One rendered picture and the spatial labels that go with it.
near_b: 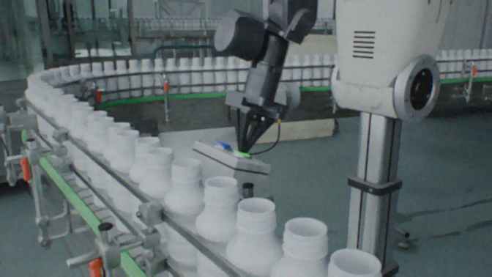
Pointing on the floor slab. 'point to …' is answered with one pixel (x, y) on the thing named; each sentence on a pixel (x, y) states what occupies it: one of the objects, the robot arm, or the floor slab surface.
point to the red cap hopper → (185, 15)
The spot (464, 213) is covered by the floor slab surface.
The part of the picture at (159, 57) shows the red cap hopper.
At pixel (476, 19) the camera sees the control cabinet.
